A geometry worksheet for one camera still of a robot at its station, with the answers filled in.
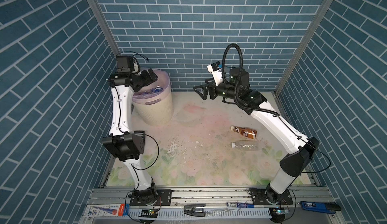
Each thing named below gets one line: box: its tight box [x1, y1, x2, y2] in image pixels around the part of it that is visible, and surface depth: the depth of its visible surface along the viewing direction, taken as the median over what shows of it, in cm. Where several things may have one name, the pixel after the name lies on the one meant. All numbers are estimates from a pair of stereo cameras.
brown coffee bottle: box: [230, 125, 258, 140], surface depth 95 cm
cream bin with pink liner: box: [132, 68, 174, 127], surface depth 88 cm
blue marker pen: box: [226, 201, 255, 208], surface depth 72 cm
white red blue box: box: [83, 203, 130, 217], surface depth 71 cm
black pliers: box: [183, 203, 207, 217], surface depth 70 cm
